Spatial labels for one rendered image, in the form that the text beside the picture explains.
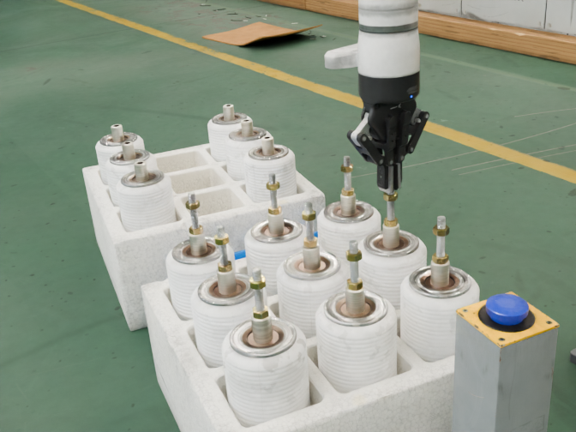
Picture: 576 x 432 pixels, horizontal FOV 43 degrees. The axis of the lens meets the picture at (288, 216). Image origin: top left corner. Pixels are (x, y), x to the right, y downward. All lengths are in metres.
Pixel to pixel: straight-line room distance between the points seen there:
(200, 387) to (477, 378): 0.32
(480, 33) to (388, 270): 2.32
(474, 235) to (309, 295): 0.72
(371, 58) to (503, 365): 0.38
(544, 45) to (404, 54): 2.14
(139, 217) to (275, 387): 0.56
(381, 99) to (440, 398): 0.36
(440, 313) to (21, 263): 1.02
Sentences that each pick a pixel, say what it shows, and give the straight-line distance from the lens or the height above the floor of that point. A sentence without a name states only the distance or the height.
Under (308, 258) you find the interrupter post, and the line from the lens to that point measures 0.94.
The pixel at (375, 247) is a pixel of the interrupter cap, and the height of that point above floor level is 0.25.
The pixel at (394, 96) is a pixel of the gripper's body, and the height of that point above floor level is 0.47.
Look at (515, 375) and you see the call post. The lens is 0.75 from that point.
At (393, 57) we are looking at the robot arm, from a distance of 0.88.
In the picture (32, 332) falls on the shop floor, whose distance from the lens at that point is 1.41.
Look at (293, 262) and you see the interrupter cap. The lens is 0.96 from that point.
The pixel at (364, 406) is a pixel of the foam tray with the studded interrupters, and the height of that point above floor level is 0.18.
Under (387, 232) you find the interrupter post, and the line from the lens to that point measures 0.99.
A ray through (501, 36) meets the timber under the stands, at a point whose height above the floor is 0.05.
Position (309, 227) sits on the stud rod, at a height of 0.31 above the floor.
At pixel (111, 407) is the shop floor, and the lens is 1.18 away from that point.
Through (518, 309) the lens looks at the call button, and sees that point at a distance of 0.73.
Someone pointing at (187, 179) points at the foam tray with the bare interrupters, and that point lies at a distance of 1.50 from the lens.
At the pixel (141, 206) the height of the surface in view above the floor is 0.22.
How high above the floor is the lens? 0.72
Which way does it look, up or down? 26 degrees down
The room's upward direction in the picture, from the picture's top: 4 degrees counter-clockwise
